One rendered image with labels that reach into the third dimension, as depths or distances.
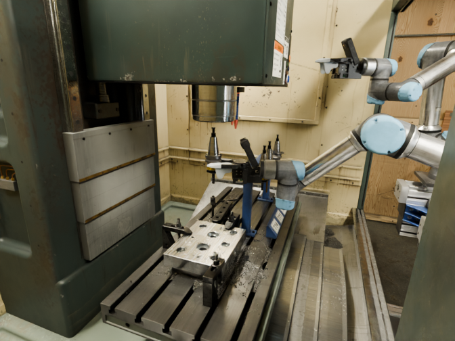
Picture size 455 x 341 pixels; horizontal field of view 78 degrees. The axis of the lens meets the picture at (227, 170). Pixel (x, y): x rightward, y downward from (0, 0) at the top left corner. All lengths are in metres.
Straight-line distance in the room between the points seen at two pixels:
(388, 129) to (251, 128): 1.23
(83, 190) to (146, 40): 0.58
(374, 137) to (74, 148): 0.99
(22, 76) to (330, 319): 1.35
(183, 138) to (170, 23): 1.40
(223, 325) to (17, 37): 1.03
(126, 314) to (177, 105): 1.61
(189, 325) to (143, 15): 0.95
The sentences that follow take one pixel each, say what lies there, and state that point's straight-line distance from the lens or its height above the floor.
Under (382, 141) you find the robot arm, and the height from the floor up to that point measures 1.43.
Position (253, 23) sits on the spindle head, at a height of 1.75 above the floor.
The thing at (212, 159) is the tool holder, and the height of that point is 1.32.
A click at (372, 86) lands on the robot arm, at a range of 1.43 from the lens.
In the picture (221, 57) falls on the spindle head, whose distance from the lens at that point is 0.88.
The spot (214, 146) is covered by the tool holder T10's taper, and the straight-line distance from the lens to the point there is 1.03.
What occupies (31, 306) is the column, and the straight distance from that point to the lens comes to 1.48.
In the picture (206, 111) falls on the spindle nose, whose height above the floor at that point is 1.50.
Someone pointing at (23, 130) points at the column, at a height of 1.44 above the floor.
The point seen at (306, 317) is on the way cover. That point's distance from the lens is 1.25.
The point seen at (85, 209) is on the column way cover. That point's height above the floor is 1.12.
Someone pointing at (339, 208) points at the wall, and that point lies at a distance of 2.12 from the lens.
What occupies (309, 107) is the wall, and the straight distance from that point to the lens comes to 1.95.
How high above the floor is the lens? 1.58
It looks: 17 degrees down
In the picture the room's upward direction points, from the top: 1 degrees clockwise
